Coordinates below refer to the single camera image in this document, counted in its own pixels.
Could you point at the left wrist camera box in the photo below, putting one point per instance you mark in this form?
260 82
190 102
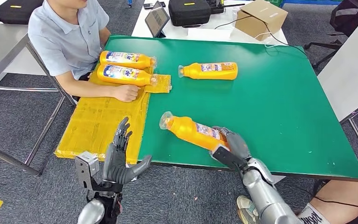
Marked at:
86 167

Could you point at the black handheld radio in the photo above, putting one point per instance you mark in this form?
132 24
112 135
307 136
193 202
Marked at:
214 6

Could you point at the yellow taped cardboard mat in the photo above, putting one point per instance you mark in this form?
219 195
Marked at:
98 123

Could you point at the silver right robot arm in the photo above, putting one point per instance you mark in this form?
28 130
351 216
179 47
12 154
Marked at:
265 198

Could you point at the white printed sock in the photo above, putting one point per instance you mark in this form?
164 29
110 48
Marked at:
313 216

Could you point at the white table leg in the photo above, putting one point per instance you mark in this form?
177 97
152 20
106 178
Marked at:
279 179

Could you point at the grey sneaker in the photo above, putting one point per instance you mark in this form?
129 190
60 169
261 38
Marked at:
247 210

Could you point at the black case with yellow label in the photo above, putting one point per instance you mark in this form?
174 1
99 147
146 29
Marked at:
18 10
189 12

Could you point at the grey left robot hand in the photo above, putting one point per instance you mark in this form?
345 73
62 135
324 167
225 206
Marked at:
115 167

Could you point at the pale grey table steel legs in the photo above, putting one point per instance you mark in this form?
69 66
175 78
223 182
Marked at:
345 71

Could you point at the white table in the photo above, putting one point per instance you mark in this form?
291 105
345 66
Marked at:
21 61
179 32

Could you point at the person's bare leg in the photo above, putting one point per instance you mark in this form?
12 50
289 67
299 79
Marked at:
342 191

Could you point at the orange detergent bottle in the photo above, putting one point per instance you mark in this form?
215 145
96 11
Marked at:
103 79
197 73
185 130
105 61

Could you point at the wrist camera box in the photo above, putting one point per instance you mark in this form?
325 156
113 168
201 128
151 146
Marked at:
86 167
225 157

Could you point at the grey tablet on stand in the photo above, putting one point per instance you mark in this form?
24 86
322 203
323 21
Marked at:
156 19

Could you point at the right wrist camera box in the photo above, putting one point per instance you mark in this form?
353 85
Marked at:
225 157

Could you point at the person's right hand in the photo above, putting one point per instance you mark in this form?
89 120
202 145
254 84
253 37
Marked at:
126 92

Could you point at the seated person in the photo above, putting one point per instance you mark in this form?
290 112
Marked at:
64 34

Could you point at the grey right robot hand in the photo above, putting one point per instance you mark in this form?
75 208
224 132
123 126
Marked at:
237 145

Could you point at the black office chair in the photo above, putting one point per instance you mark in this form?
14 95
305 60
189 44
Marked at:
345 18

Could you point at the person's right forearm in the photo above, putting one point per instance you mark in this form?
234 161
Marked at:
86 88

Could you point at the brown cardboard box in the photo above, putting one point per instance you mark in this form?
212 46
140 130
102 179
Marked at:
259 21

